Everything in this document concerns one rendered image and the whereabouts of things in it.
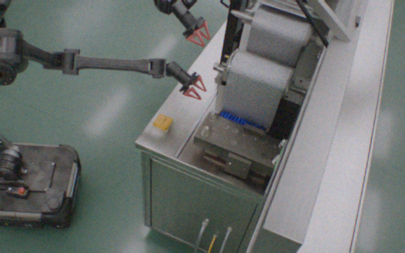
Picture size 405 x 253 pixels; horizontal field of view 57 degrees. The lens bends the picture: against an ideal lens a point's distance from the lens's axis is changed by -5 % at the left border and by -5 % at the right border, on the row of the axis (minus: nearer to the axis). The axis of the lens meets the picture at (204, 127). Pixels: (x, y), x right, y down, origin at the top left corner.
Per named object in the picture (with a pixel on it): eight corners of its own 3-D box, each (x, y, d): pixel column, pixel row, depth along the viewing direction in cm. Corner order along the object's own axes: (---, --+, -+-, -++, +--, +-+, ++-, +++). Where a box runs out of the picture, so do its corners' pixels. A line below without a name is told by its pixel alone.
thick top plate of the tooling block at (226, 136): (207, 120, 179) (208, 111, 175) (290, 153, 172) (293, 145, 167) (193, 144, 169) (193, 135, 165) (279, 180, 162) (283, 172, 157)
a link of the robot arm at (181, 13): (166, 9, 157) (173, 4, 152) (176, 0, 160) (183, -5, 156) (177, 22, 159) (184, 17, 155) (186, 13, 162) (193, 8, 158)
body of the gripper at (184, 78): (181, 93, 173) (169, 82, 171) (190, 79, 179) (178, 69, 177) (188, 87, 168) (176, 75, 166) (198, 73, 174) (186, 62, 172)
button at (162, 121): (159, 116, 187) (159, 112, 186) (172, 121, 186) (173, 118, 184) (152, 126, 183) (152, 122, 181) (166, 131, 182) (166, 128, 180)
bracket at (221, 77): (211, 106, 195) (220, 58, 172) (223, 111, 194) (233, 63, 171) (207, 112, 192) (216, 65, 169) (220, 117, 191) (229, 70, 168)
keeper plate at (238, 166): (226, 167, 171) (229, 152, 162) (247, 176, 169) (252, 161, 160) (223, 171, 169) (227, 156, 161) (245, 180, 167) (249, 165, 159)
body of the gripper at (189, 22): (184, 37, 159) (172, 23, 157) (194, 25, 166) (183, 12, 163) (195, 30, 155) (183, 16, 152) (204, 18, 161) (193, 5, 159)
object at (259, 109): (221, 111, 178) (226, 81, 164) (269, 130, 173) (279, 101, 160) (220, 112, 178) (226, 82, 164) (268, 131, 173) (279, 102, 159)
